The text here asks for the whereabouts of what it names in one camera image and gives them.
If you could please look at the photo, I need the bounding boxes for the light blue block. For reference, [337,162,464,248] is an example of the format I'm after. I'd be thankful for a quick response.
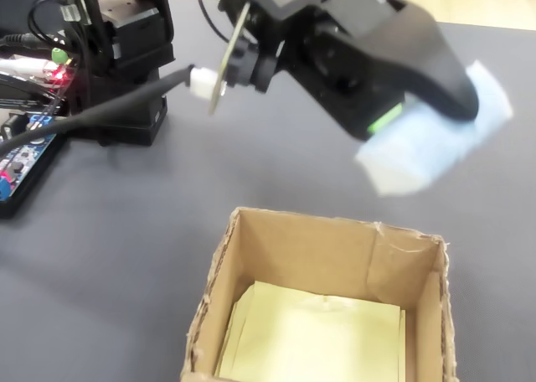
[354,59,514,197]

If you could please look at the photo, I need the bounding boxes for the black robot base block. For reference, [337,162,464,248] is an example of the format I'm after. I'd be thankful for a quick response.
[69,42,176,147]

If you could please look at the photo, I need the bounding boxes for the thin black wire bundle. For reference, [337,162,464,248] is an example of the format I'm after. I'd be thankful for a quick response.
[27,0,100,119]

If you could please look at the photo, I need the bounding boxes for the white USB cable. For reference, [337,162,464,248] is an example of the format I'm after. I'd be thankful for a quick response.
[0,57,58,76]

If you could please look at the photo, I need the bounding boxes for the pale yellow paper sheets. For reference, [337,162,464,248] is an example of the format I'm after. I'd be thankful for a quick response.
[214,280,408,382]

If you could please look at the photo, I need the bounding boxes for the thin black servo cable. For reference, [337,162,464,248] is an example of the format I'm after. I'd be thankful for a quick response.
[195,0,232,44]

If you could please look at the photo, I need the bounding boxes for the black power plug cable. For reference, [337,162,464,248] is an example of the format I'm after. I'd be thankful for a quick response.
[0,32,43,50]

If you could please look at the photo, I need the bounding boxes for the thick black camera cable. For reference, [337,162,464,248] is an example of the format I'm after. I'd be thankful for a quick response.
[0,65,198,157]

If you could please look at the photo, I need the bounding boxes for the open cardboard box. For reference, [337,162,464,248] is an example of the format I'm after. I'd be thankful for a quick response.
[179,206,457,382]

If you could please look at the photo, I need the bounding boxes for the blue controller circuit board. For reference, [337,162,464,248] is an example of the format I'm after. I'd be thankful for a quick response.
[0,109,58,203]

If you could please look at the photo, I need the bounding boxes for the black board holder tray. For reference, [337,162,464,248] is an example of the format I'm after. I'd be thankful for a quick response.
[0,120,70,220]

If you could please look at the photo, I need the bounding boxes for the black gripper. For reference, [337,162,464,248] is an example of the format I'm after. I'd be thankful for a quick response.
[216,0,482,143]

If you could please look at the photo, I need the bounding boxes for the white cable connector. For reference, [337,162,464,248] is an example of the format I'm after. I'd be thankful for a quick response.
[188,65,219,103]

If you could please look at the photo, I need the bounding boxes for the black camera circuit board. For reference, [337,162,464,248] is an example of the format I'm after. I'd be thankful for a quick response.
[208,0,252,116]

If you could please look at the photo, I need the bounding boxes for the small board with red LED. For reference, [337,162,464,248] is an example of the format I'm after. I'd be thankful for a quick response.
[41,63,76,88]

